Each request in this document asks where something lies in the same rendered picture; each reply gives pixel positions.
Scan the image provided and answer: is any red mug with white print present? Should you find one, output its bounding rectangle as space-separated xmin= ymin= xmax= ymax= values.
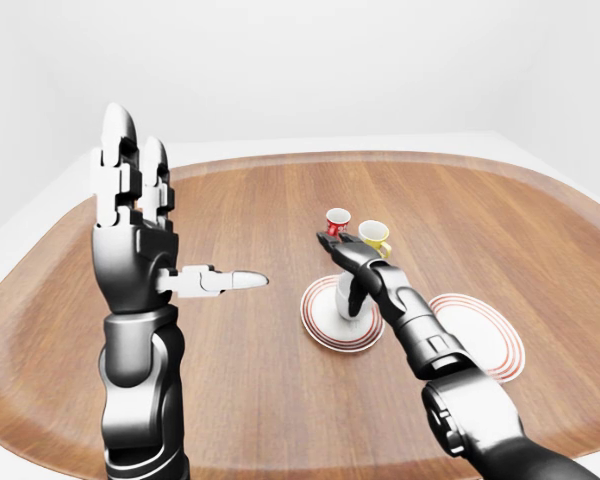
xmin=325 ymin=207 xmax=353 ymax=239

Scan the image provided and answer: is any white plate with red rings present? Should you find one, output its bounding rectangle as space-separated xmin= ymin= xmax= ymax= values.
xmin=426 ymin=294 xmax=527 ymax=384
xmin=299 ymin=274 xmax=385 ymax=353

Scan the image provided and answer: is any yellow mug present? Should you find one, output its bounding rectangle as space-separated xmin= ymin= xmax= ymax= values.
xmin=356 ymin=220 xmax=394 ymax=261

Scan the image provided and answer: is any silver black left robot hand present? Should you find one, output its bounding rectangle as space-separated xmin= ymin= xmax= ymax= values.
xmin=90 ymin=102 xmax=271 ymax=316

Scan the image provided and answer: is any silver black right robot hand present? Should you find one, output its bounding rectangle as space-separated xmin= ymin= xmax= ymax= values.
xmin=315 ymin=230 xmax=387 ymax=320

